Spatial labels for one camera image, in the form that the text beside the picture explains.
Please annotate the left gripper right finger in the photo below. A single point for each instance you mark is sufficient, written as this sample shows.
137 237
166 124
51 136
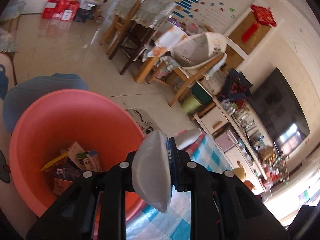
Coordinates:
222 206

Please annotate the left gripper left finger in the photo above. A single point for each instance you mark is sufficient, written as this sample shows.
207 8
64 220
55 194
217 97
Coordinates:
98 200

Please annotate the white yogurt bottle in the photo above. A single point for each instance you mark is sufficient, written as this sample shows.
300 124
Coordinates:
150 168

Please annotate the trash pile in bucket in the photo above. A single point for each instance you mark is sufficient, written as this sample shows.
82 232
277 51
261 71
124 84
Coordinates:
71 165

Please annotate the pink plastic trash bucket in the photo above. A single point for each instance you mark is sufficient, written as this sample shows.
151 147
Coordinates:
56 121

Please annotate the green trash bin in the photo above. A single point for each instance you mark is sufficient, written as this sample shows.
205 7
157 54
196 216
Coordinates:
191 104

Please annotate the red apple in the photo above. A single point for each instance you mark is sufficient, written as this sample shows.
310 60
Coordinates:
250 185

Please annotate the large yellow pear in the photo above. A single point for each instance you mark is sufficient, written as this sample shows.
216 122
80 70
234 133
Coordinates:
240 171

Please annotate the pink storage box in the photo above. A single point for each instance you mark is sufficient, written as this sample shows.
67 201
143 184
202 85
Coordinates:
226 140

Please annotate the white TV cabinet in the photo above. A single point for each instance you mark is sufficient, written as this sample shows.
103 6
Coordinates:
214 119

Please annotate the blue checkered tablecloth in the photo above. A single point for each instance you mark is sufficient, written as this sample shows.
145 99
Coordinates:
148 223

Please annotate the black flat screen television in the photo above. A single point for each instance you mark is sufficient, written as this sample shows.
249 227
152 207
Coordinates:
280 112

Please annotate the dark blue flower bouquet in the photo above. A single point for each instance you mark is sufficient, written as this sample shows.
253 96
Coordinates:
236 87

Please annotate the wooden chair with cover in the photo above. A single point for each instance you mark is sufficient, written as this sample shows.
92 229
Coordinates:
191 60

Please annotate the dining table with cloth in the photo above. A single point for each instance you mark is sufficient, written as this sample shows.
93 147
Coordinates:
166 39

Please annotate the red Chinese knot decoration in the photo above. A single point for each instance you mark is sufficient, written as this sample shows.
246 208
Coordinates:
262 16

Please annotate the light wooden chair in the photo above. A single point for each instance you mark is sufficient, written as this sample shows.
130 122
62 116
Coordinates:
120 24

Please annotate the dark wooden chair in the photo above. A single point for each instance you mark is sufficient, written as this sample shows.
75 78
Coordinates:
142 26

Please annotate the red gift boxes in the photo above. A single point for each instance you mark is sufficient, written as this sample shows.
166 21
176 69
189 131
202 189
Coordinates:
64 10

